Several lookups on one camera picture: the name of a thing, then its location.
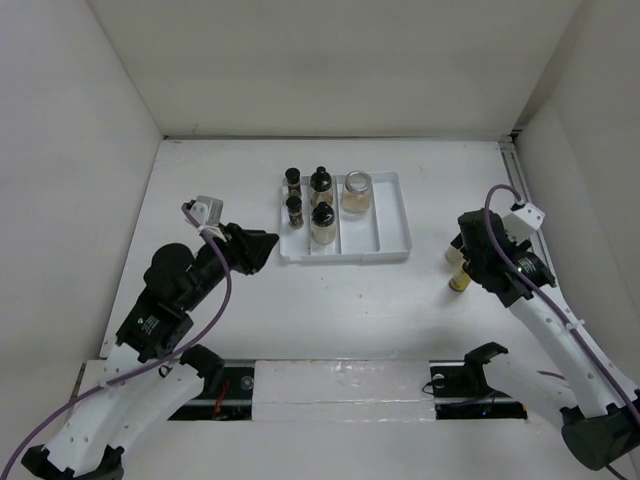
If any cream yellow squeeze bottle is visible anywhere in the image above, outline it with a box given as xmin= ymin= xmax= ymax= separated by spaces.
xmin=445 ymin=235 xmax=464 ymax=265

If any small dark spice shaker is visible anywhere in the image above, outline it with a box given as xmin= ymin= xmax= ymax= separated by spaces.
xmin=285 ymin=195 xmax=304 ymax=229
xmin=284 ymin=167 xmax=302 ymax=197

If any small beige-capped bottle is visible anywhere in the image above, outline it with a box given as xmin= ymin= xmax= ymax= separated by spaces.
xmin=448 ymin=267 xmax=471 ymax=292

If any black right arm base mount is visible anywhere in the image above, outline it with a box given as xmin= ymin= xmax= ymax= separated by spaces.
xmin=422 ymin=342 xmax=528 ymax=420

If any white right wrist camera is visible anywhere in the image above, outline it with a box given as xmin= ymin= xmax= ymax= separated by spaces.
xmin=502 ymin=202 xmax=545 ymax=243

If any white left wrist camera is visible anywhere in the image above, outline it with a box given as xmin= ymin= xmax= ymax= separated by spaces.
xmin=183 ymin=195 xmax=225 ymax=240

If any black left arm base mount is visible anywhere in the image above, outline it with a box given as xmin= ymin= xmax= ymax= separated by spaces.
xmin=169 ymin=359 xmax=256 ymax=422

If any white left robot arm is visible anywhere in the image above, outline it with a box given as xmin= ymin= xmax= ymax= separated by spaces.
xmin=21 ymin=223 xmax=279 ymax=479

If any black-capped white sauce bottle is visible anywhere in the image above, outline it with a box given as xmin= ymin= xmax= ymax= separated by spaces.
xmin=311 ymin=201 xmax=336 ymax=245

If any white divided plastic tray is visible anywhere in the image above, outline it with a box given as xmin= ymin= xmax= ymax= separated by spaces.
xmin=279 ymin=172 xmax=412 ymax=264

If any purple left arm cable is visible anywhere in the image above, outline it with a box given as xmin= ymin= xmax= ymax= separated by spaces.
xmin=9 ymin=202 xmax=234 ymax=471

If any black-capped glass condiment bottle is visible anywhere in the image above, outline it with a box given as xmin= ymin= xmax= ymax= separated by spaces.
xmin=309 ymin=166 xmax=334 ymax=207

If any aluminium rail on right wall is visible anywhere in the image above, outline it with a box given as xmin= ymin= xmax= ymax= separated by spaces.
xmin=498 ymin=130 xmax=557 ymax=279

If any wide glass jar metal rim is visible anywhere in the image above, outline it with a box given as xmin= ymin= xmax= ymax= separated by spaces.
xmin=342 ymin=171 xmax=373 ymax=214

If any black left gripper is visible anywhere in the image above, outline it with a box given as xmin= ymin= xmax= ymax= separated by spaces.
xmin=182 ymin=220 xmax=278 ymax=310

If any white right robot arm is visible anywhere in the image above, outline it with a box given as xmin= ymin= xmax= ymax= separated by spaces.
xmin=458 ymin=204 xmax=639 ymax=471

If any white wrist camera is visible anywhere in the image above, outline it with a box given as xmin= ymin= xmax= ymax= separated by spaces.
xmin=183 ymin=195 xmax=225 ymax=240
xmin=502 ymin=202 xmax=545 ymax=243

